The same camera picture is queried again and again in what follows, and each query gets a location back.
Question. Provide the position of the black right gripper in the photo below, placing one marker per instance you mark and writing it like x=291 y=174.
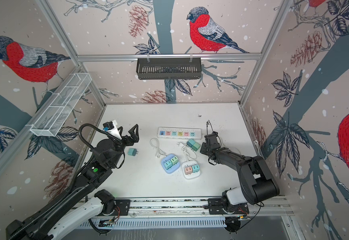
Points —
x=203 y=148

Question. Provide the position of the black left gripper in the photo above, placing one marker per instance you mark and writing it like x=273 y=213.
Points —
x=134 y=137

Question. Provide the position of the pink charger plug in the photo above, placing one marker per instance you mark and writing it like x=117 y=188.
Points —
x=188 y=170

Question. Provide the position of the green charger plug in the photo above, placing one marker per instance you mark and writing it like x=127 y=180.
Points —
x=195 y=146
x=174 y=160

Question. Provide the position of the light teal charger plug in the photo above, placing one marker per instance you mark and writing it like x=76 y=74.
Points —
x=167 y=164

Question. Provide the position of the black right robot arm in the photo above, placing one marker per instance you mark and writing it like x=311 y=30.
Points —
x=256 y=182

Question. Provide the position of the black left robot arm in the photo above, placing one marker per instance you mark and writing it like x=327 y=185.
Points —
x=58 y=218

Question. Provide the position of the dark teal charger plug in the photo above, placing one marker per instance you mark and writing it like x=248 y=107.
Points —
x=190 y=143

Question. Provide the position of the white square socket cube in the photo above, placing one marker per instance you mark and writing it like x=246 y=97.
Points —
x=192 y=175

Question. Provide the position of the white multicolour power strip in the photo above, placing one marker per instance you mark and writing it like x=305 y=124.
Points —
x=179 y=133

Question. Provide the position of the blue square socket cube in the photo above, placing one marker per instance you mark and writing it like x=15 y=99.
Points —
x=173 y=168

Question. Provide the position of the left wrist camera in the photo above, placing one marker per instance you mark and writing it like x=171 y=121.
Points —
x=111 y=129

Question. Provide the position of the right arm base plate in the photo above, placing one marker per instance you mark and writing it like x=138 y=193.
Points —
x=221 y=206

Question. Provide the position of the black wire basket shelf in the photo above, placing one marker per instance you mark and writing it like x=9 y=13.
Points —
x=169 y=69

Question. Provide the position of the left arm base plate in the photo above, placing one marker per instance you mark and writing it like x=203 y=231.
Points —
x=121 y=207

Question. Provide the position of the aluminium front rail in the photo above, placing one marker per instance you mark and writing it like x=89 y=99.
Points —
x=193 y=207

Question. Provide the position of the white wire mesh shelf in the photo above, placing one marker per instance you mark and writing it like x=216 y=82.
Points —
x=57 y=112

